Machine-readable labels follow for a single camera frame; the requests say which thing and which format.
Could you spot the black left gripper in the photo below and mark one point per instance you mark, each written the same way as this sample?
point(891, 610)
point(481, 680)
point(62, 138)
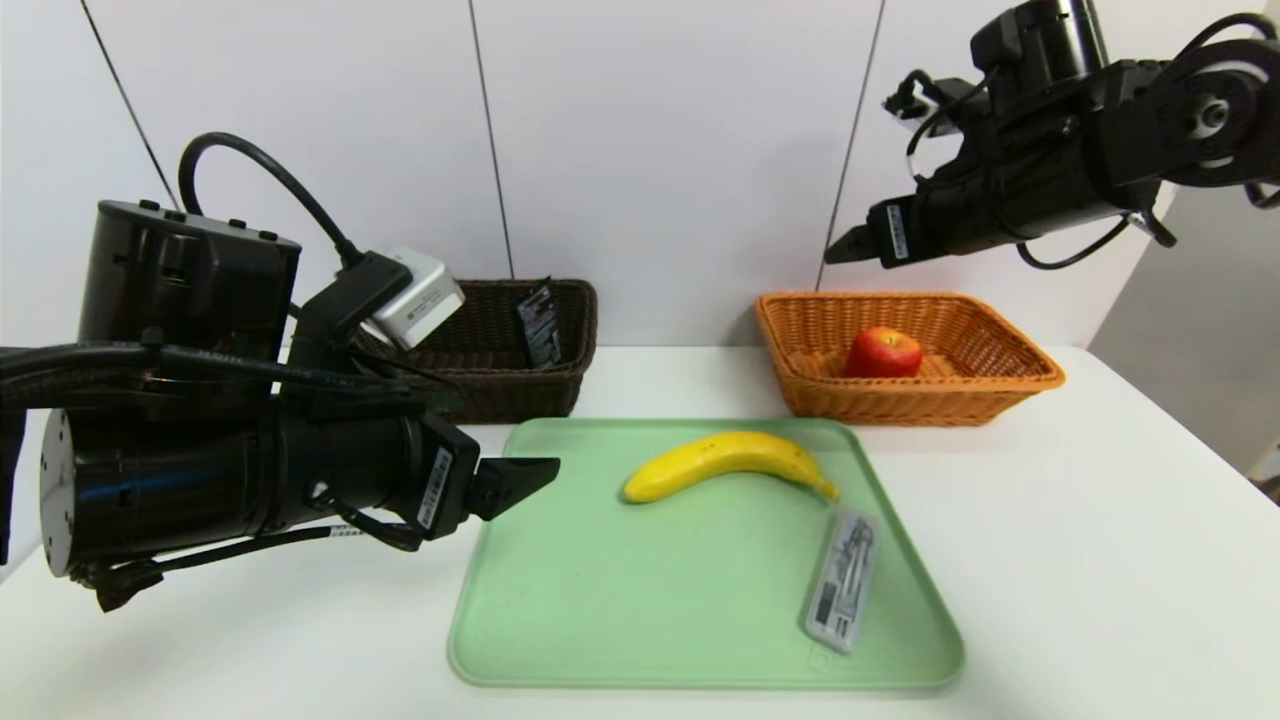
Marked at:
point(438, 487)

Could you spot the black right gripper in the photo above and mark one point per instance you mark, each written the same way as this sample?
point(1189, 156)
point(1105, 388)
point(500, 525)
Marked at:
point(893, 233)

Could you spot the red apple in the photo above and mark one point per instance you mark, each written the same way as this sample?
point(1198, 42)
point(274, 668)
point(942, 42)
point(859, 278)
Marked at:
point(882, 355)

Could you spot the black cosmetic tube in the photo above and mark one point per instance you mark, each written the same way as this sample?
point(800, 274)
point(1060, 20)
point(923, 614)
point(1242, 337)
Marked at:
point(540, 325)

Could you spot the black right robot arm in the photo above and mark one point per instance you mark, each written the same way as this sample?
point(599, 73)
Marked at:
point(1180, 120)

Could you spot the dark brown wicker basket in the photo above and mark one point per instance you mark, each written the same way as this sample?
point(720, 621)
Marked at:
point(500, 390)

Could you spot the orange wicker basket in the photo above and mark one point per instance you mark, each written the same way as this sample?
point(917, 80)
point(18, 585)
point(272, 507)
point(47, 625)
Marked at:
point(960, 400)

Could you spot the light green plastic tray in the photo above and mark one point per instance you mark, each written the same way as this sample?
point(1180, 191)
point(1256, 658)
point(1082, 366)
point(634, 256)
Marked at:
point(650, 600)

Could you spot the yellow banana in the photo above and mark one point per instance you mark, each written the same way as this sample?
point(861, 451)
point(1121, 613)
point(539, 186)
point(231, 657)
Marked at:
point(720, 455)

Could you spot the clear plastic compass case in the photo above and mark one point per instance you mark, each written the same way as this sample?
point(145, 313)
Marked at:
point(842, 580)

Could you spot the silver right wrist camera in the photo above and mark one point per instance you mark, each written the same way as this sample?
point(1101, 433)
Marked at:
point(920, 100)

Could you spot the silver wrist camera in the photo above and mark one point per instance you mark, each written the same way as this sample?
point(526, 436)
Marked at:
point(425, 300)
point(920, 100)

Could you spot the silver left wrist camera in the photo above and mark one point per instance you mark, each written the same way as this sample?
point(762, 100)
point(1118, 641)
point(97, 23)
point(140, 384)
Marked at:
point(425, 300)

